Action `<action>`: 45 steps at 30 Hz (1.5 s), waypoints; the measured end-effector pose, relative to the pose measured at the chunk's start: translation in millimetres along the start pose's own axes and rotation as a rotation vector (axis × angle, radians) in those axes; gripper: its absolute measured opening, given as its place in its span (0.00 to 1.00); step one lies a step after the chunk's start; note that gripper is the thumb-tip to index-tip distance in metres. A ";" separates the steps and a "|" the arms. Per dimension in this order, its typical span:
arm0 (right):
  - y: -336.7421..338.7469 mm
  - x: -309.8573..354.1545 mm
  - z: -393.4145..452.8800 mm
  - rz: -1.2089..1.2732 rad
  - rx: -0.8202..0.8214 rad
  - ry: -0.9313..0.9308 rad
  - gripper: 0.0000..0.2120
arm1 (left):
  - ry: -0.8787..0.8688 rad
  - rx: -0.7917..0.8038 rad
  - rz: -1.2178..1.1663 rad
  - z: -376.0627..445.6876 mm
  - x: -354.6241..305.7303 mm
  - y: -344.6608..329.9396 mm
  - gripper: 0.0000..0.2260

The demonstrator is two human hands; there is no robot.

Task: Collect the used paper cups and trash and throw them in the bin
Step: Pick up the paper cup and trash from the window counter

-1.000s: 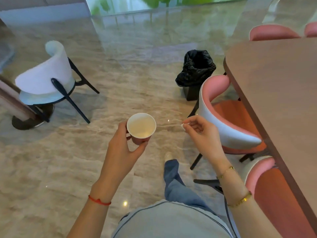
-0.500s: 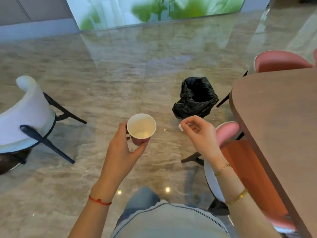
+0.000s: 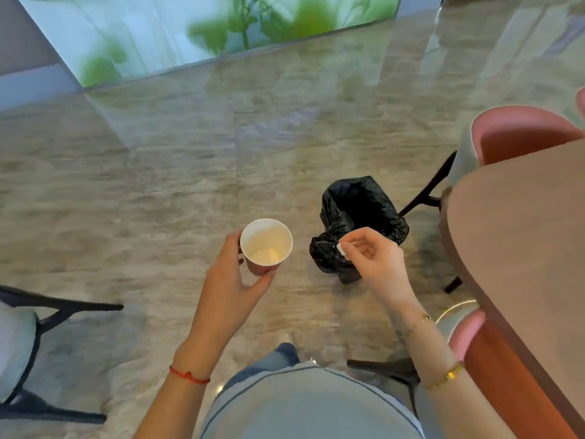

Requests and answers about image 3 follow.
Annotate red string bracelet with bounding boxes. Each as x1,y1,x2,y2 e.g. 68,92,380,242
169,365,211,386

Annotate light wooden dining table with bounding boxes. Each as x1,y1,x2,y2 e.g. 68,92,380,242
439,140,585,439

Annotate black trash bag bin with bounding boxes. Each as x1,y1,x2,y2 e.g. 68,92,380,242
309,176,410,285

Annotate person's left hand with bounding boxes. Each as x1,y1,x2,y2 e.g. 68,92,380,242
182,230,278,358

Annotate thin gold chain bracelet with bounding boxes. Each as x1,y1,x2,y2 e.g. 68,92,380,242
404,313,433,339

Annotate red paper cup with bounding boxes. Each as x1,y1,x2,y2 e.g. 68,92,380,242
239,218,294,277

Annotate light blue ribbed shirt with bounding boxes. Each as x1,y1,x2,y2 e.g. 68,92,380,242
199,360,425,439

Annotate gold bangle bracelet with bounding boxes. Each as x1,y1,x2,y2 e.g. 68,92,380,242
420,360,466,391

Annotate blue jeans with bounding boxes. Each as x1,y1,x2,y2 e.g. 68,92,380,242
219,342,301,394

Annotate person's right hand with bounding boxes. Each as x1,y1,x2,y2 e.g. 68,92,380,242
337,227,419,317

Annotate frosted glass window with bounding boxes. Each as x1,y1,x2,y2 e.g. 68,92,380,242
16,0,403,88

